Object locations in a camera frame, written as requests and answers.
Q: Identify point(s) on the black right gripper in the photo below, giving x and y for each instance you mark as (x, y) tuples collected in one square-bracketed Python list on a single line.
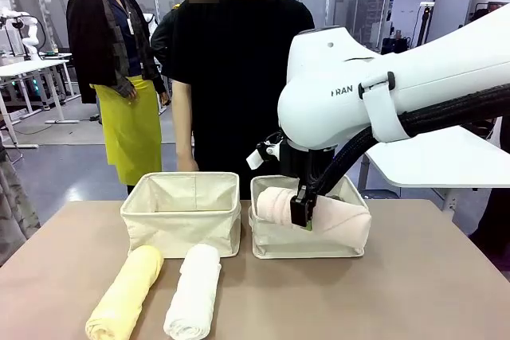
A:
[(293, 161)]

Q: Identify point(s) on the pink towel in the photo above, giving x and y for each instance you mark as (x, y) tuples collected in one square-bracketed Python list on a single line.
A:
[(342, 216)]

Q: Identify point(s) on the yellow towel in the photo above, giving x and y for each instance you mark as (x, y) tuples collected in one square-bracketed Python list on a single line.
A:
[(123, 292)]

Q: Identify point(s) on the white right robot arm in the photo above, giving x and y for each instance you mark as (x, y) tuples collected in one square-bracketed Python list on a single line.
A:
[(318, 77)]

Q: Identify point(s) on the small white robot arm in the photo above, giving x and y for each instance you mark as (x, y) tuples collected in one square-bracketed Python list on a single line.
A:
[(32, 33)]

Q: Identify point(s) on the person's right forearm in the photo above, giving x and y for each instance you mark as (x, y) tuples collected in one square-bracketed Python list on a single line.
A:
[(184, 137)]

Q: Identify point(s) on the person's right hand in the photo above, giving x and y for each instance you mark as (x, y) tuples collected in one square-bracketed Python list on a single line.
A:
[(187, 165)]

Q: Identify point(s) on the cream fabric basket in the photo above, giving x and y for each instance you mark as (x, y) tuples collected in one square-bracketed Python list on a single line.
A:
[(179, 232), (303, 244)]

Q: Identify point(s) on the white rolled towel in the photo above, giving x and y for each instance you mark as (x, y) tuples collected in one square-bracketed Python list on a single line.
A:
[(195, 292)]

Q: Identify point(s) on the person in black t-shirt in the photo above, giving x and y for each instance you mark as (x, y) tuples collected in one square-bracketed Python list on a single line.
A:
[(239, 77)]

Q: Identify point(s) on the large white table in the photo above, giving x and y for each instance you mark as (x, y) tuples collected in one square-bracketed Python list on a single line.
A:
[(438, 157)]

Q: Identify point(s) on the person in yellow apron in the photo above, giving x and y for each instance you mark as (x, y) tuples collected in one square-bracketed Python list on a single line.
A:
[(127, 129)]

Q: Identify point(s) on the black bags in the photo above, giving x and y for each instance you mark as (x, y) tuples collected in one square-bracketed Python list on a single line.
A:
[(396, 45)]

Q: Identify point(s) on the person in orange vest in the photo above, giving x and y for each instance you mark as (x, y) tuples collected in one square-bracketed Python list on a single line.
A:
[(163, 37)]

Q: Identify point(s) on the black tripod stand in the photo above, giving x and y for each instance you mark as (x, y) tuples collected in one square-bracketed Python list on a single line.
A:
[(424, 25)]

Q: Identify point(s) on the grey door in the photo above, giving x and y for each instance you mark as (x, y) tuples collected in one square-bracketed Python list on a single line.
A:
[(450, 5)]

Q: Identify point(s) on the black clothes rack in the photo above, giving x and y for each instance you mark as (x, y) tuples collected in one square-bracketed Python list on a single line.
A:
[(484, 7)]

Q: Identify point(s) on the grey patterned cloth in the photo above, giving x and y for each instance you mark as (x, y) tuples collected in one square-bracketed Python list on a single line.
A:
[(16, 204)]

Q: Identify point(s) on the white desk with metal legs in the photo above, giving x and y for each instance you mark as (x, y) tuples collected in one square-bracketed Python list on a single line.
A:
[(24, 67)]

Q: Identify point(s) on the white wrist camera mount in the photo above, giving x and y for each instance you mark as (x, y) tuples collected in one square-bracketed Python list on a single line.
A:
[(255, 159)]

